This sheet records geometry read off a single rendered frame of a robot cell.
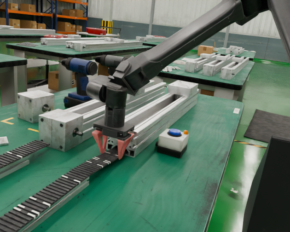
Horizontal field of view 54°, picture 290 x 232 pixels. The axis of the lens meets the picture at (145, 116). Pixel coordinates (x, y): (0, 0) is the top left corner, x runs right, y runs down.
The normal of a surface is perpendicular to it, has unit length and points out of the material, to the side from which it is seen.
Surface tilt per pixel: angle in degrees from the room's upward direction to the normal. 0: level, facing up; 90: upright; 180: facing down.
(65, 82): 90
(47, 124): 90
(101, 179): 0
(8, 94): 90
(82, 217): 0
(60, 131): 90
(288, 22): 49
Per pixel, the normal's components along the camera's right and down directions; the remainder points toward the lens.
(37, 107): 0.85, 0.25
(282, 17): -0.46, -0.51
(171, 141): -0.40, 0.24
